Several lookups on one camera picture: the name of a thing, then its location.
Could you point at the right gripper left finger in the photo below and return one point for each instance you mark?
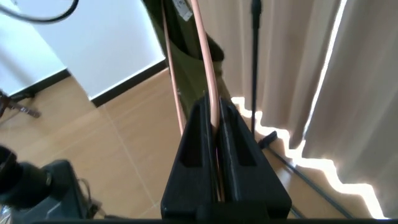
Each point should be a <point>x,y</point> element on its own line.
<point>189,186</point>

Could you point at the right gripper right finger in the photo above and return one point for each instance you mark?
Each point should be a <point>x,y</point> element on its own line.
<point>258,189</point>

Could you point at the green long-sleeved shirt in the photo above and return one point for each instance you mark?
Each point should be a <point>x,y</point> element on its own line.
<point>186,62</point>

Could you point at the pink clothes hanger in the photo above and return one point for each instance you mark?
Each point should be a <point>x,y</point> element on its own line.
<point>207,62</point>

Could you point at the black clothes rack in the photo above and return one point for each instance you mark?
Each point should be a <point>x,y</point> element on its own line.
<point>255,62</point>

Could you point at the beige curtain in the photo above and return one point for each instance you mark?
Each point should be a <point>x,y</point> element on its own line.
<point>357,77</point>

